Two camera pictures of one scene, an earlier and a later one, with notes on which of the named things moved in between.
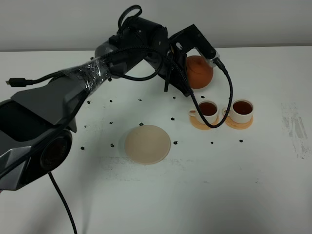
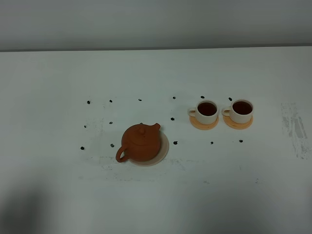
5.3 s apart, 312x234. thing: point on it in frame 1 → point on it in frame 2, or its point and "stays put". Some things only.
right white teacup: x=241 y=111 stays put
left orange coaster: x=194 y=123 stays put
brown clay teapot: x=200 y=73 → x=141 y=142
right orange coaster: x=233 y=124 stays put
